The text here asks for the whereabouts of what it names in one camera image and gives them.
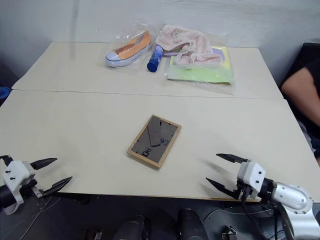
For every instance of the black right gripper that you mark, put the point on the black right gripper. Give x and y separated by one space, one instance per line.
243 190

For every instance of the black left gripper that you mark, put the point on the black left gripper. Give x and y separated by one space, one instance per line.
30 187

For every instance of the dark grey robot body housing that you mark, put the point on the dark grey robot body housing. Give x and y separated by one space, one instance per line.
225 217

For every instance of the clear plastic paper bag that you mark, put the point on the clear plastic paper bag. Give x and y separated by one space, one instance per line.
220 87

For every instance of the blue round object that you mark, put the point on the blue round object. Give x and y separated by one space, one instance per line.
4 92

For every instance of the dark rounded shape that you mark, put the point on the dark rounded shape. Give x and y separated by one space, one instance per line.
132 228

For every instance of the person's black shirt torso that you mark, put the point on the person's black shirt torso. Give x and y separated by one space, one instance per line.
312 115

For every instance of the yellow green paper sheets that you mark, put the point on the yellow green paper sheets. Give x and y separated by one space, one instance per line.
200 73

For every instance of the purple flat item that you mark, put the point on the purple flat item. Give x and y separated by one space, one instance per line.
218 51

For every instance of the blue glue stick tube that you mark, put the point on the blue glue stick tube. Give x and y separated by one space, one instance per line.
154 58

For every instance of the pink fluffy towel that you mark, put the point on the pink fluffy towel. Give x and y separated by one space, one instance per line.
175 37

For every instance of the orange canvas shoe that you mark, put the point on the orange canvas shoe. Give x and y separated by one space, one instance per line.
130 51

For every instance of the clear plastic shoe bag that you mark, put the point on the clear plastic shoe bag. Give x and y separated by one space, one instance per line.
130 30

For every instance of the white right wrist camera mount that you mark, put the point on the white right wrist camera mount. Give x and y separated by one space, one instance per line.
252 173

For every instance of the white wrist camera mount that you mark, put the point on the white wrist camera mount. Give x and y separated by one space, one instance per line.
252 173
15 172

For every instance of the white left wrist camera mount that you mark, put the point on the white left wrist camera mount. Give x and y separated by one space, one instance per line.
15 172

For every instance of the wooden picture frame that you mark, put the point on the wooden picture frame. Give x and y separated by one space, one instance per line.
160 140

